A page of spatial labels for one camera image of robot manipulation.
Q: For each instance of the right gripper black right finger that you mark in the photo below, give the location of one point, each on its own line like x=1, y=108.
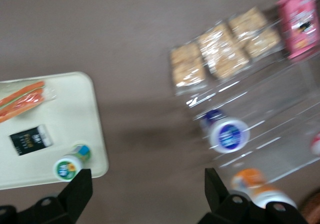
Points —
x=220, y=199

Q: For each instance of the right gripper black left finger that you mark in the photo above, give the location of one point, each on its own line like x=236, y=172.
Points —
x=72, y=199

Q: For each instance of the green gum bottle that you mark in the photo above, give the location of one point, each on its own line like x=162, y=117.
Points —
x=68, y=166

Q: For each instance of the orange gum bottle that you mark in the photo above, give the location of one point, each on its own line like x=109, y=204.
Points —
x=260, y=186

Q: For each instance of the blue gum bottle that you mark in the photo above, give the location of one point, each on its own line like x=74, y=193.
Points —
x=228, y=135

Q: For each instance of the beige plastic tray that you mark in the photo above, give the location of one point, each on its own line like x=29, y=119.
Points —
x=70, y=108

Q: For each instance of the red gum bottle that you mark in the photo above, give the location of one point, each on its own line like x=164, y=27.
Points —
x=316, y=143

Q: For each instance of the small black snack packet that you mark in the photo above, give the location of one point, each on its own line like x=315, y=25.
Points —
x=31, y=140

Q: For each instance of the clear acrylic step shelf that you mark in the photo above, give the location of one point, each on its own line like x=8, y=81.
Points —
x=280, y=108

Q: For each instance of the wrapped triangle sandwich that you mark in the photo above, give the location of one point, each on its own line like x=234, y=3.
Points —
x=22, y=98

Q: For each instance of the clear rice cracker pack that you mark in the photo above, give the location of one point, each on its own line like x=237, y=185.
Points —
x=188, y=67
x=255, y=32
x=223, y=51

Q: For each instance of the pink snack pack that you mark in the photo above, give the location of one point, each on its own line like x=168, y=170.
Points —
x=300, y=23

